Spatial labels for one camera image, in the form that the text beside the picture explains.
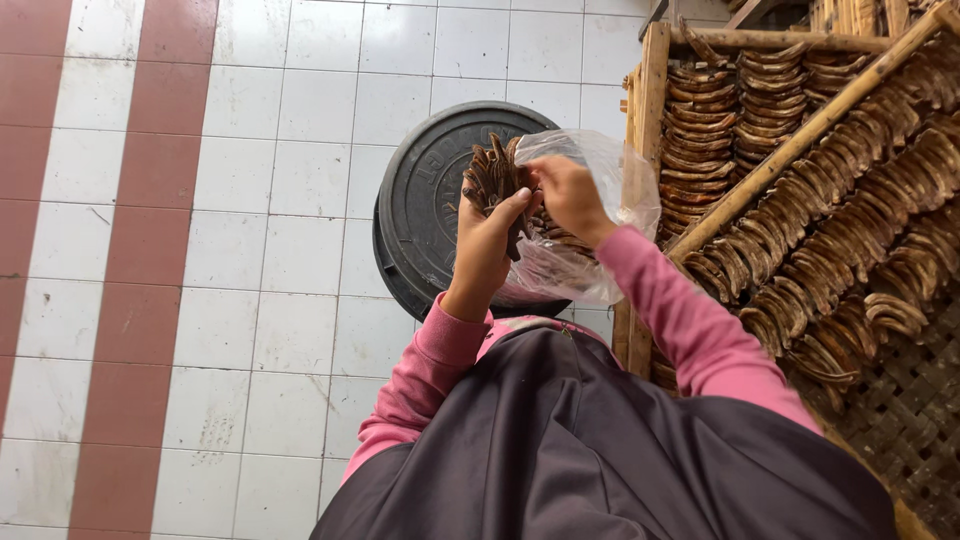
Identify person's left hand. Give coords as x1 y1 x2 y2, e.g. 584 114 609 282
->
441 187 545 324

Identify person's right hand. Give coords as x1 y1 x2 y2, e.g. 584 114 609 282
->
528 155 619 249

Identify bunch of dried banana strips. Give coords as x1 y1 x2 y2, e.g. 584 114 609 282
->
460 132 543 264

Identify clear plastic bag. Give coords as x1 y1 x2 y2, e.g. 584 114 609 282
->
491 128 663 308

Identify dried banana pieces inside bag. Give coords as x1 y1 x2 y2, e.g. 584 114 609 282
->
525 208 603 265

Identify black lidded plastic bucket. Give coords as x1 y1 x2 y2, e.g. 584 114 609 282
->
372 100 576 324

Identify bamboo drying rack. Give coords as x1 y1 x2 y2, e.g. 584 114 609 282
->
610 0 960 540

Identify person's dark grey headscarf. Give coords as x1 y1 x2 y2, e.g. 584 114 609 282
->
309 325 899 540

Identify rows of dried brown bananas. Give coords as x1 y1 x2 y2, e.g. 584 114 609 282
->
649 30 960 410

